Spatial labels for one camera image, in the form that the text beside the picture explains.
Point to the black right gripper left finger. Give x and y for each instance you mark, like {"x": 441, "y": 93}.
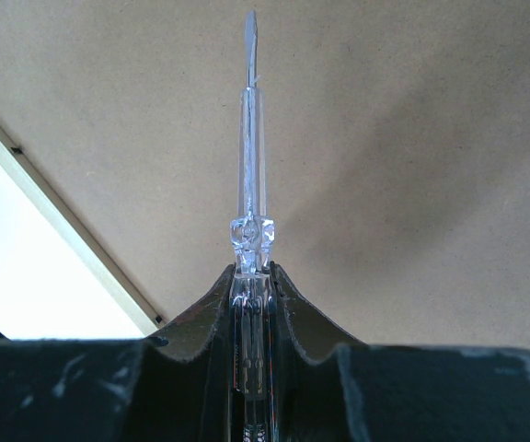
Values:
{"x": 169, "y": 386}

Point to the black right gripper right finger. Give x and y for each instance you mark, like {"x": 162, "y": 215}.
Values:
{"x": 337, "y": 388}

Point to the clear handled screwdriver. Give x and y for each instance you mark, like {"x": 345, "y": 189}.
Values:
{"x": 252, "y": 234}

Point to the wooden picture frame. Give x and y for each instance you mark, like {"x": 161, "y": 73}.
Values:
{"x": 397, "y": 136}

